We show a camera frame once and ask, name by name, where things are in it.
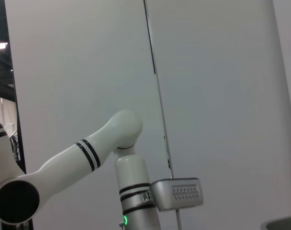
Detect grey perforated storage bin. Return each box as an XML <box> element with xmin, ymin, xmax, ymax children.
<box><xmin>259</xmin><ymin>215</ymin><xmax>291</xmax><ymax>230</ymax></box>

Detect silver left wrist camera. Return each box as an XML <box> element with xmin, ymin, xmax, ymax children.
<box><xmin>149</xmin><ymin>177</ymin><xmax>204</xmax><ymax>212</ymax></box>

